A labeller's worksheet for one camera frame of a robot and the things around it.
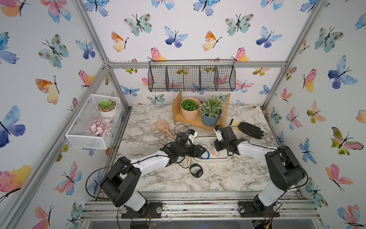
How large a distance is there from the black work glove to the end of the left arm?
43cm

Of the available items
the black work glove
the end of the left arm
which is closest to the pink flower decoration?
the end of the left arm

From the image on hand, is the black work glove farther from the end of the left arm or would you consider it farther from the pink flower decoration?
the pink flower decoration

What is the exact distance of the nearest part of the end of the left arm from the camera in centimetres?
65

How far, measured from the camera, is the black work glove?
1038mm

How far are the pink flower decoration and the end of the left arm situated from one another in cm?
26

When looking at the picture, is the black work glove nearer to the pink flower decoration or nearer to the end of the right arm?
the end of the right arm

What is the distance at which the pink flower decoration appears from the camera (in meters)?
0.63

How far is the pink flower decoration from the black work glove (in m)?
0.79

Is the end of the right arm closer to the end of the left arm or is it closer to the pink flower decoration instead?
the end of the left arm
